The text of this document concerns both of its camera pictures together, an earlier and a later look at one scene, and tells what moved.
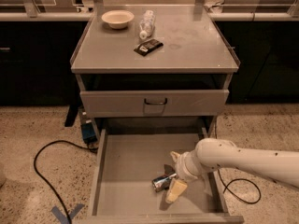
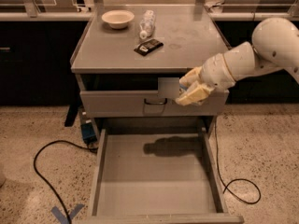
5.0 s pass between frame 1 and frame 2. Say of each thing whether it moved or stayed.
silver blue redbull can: moved
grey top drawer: stayed
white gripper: moved
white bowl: stayed
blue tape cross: stayed
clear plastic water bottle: stayed
